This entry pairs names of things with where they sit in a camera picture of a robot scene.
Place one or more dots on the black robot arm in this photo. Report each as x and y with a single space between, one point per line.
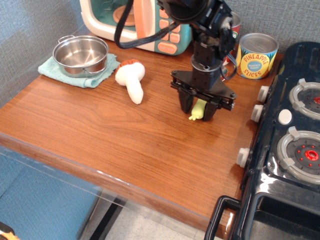
211 25

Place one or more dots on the light teal cloth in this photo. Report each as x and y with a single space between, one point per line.
51 70

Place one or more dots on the tomato sauce can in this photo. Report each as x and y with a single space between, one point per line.
235 26

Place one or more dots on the white plush mushroom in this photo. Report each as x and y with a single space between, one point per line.
129 74

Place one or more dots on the spoon with yellow-green handle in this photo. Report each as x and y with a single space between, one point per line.
198 110

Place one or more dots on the small steel pot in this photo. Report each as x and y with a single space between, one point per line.
81 56

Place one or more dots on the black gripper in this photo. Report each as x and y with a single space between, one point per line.
203 82

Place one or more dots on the pineapple slices can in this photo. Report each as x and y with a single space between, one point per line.
255 55

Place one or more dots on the teal toy microwave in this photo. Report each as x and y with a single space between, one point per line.
144 20

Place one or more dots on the black toy stove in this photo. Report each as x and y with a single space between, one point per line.
280 187

